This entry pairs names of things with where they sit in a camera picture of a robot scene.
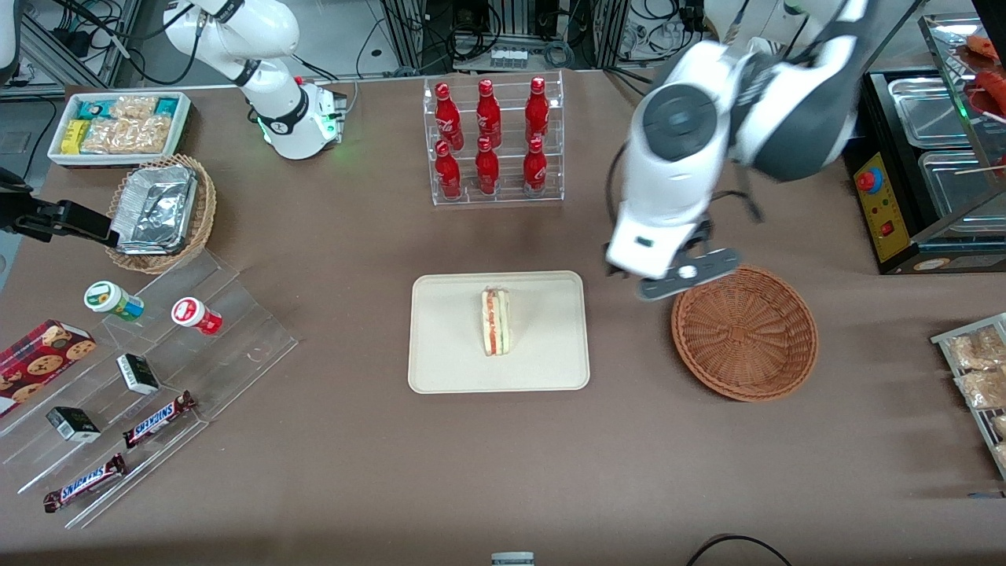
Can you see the triangular layered sandwich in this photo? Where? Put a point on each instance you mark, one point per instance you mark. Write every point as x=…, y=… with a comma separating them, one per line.
x=496, y=322

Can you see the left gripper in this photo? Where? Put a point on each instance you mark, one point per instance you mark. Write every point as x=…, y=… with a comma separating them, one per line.
x=611, y=270

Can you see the clear acrylic tiered display stand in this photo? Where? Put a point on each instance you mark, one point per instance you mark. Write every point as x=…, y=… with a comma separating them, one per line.
x=236, y=346

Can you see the black food warmer cabinet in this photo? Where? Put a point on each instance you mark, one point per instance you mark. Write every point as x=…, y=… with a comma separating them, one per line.
x=880, y=118

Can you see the red tartan cookie box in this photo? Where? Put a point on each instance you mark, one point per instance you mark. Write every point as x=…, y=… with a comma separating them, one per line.
x=39, y=362

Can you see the stack of foil containers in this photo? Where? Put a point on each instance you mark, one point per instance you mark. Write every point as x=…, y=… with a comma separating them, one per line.
x=157, y=208

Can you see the wicker basket holding foil containers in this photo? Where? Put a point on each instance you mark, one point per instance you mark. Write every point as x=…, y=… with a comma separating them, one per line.
x=206, y=212

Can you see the Snickers chocolate bar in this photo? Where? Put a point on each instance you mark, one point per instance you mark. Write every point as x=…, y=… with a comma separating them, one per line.
x=157, y=420
x=82, y=483

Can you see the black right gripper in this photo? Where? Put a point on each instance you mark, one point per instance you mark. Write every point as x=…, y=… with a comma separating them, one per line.
x=49, y=218

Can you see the green lid sunflower cup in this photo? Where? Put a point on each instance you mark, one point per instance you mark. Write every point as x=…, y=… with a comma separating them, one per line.
x=106, y=297

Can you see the red emergency stop button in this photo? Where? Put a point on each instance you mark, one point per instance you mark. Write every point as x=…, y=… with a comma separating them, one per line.
x=867, y=181

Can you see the teal snack pack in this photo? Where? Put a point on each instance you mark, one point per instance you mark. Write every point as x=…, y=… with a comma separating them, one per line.
x=93, y=108
x=167, y=105

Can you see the white power strip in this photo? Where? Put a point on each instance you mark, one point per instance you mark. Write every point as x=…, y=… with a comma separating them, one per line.
x=511, y=57

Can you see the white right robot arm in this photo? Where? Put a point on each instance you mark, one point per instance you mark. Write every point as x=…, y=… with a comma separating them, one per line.
x=275, y=118

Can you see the small black carton box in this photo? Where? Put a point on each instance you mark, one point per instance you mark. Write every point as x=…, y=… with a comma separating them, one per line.
x=72, y=424
x=137, y=373

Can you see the clear acrylic bottle rack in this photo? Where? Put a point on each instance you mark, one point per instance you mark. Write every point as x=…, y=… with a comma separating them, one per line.
x=507, y=196

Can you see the aluminium frame structure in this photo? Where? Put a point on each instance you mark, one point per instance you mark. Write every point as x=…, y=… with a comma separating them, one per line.
x=78, y=47

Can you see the small clear cookie snack pack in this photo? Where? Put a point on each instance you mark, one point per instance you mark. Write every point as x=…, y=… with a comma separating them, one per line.
x=135, y=106

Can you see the red lid yogurt cup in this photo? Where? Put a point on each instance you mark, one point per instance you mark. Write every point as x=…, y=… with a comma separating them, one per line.
x=192, y=313

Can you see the red cola bottle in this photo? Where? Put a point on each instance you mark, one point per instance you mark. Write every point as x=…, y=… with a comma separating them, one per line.
x=534, y=165
x=448, y=171
x=488, y=110
x=487, y=167
x=446, y=110
x=537, y=108

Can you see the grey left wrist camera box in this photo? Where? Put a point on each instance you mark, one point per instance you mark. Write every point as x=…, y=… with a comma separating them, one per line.
x=692, y=273

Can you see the stainless steel food pan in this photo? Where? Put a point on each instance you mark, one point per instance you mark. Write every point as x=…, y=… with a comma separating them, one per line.
x=955, y=192
x=931, y=110

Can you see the yellow snack pack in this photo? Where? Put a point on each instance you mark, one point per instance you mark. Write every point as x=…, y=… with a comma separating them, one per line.
x=73, y=135

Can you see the large clear cookie snack pack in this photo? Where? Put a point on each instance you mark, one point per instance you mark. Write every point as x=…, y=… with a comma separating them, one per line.
x=130, y=136

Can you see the empty round wicker basket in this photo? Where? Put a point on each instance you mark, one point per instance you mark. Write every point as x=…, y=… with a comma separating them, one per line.
x=743, y=334

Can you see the small grey device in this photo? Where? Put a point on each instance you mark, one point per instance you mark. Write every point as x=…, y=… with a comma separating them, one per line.
x=512, y=559

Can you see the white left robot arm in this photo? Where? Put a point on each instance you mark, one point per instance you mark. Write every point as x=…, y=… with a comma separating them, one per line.
x=676, y=157

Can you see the cream rectangular serving tray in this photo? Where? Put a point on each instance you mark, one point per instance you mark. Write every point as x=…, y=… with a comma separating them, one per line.
x=448, y=346

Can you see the clear bagged pastry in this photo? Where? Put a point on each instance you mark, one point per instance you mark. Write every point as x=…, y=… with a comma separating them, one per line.
x=974, y=350
x=1000, y=428
x=982, y=387

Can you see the white plastic snack bin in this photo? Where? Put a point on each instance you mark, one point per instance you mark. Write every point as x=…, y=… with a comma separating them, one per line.
x=185, y=130

